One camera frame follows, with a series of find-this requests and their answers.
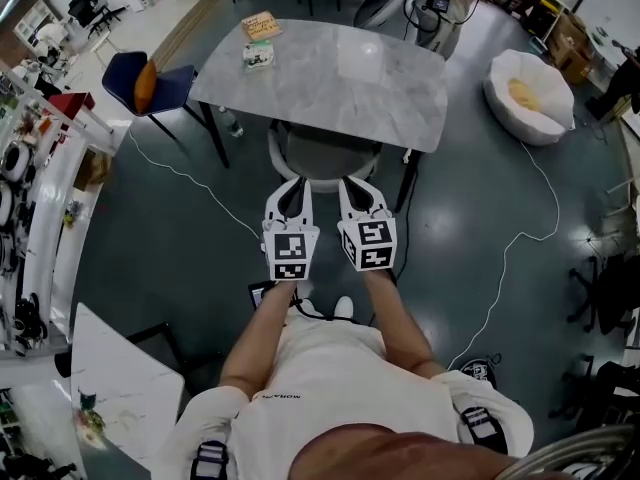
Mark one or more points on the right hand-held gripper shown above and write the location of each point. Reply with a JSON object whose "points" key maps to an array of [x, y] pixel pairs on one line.
{"points": [[370, 243]]}

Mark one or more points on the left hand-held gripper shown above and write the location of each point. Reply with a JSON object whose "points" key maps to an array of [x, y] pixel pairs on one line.
{"points": [[290, 248]]}

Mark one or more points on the grey round chair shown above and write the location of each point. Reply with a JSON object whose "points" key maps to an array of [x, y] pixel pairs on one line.
{"points": [[320, 160]]}

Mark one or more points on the person's right forearm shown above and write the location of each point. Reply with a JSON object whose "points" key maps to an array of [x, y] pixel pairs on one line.
{"points": [[400, 318]]}

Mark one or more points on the person's left forearm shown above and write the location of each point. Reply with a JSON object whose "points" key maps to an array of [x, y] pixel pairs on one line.
{"points": [[260, 338]]}

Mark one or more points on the grey oval tub chair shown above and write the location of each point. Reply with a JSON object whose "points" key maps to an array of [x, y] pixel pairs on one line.
{"points": [[377, 3]]}

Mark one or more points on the black office chair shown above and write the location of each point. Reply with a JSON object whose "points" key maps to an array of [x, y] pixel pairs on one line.
{"points": [[607, 293], [90, 13], [600, 388]]}

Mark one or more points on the clear water bottle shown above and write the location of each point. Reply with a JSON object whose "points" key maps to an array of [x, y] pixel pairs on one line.
{"points": [[231, 122]]}

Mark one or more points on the person's white shoe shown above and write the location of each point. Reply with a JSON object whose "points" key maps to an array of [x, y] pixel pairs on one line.
{"points": [[306, 302], [344, 307]]}

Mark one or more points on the grey marble table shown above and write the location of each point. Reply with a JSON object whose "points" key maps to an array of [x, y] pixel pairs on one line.
{"points": [[320, 83]]}

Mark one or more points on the green and white book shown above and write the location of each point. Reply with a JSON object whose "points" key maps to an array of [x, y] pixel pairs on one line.
{"points": [[258, 56]]}

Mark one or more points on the orange book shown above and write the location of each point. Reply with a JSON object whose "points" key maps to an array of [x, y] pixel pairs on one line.
{"points": [[261, 26]]}

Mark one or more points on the person's white shirt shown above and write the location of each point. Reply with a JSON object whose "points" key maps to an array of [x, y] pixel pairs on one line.
{"points": [[340, 383]]}

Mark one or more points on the orange cushion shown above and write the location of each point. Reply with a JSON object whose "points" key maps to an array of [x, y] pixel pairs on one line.
{"points": [[145, 87]]}

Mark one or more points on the yellow cushion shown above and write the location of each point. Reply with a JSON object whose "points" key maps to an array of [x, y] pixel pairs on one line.
{"points": [[522, 93]]}

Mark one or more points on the white beanbag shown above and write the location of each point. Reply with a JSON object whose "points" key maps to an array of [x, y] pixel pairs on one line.
{"points": [[545, 118]]}

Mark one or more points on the black round floor disc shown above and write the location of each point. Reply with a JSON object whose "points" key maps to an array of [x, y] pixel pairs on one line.
{"points": [[477, 370]]}

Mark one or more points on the red box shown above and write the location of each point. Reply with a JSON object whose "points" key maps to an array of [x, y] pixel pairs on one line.
{"points": [[70, 104]]}

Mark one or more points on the white marble side table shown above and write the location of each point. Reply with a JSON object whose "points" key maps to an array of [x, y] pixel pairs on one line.
{"points": [[125, 383]]}

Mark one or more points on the white curved shelf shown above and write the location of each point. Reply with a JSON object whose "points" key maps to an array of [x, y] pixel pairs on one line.
{"points": [[45, 228]]}

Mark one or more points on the cardboard box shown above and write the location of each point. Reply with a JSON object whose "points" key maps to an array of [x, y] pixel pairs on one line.
{"points": [[570, 50]]}

